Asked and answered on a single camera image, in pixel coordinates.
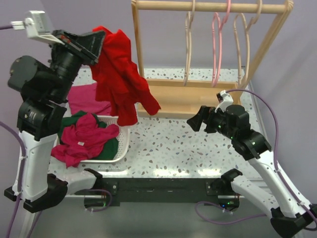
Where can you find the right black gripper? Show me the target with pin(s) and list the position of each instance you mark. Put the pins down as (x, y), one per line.
(207, 113)

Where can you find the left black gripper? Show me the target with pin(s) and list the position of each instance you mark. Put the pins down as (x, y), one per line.
(87, 46)

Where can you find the red t shirt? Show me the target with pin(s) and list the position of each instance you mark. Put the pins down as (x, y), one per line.
(118, 80)

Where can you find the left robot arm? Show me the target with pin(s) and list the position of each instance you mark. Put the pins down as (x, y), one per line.
(44, 90)

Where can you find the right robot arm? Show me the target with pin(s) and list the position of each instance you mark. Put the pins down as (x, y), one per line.
(288, 210)

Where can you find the folded pink t shirt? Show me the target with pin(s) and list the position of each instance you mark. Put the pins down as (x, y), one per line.
(82, 98)

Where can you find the dark green t shirt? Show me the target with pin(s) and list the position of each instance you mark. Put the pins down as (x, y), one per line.
(110, 148)

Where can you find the crumpled magenta t shirt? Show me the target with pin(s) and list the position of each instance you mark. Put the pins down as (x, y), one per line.
(83, 141)

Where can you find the left beige hanger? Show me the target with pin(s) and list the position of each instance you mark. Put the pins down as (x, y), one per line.
(188, 26)

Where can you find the pink hanger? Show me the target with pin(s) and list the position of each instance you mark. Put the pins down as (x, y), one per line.
(217, 26)

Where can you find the wooden clothes rack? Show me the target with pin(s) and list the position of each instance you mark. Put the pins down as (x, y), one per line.
(181, 102)

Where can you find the white perforated plastic basket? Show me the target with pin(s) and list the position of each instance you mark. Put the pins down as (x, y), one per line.
(123, 139)

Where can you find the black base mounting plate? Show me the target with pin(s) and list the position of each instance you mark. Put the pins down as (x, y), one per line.
(169, 190)

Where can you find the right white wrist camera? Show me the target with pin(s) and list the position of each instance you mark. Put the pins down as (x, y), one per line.
(224, 100)

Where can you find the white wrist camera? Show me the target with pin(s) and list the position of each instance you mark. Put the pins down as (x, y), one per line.
(224, 100)
(36, 26)

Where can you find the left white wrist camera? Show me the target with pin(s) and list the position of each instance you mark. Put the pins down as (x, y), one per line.
(36, 26)

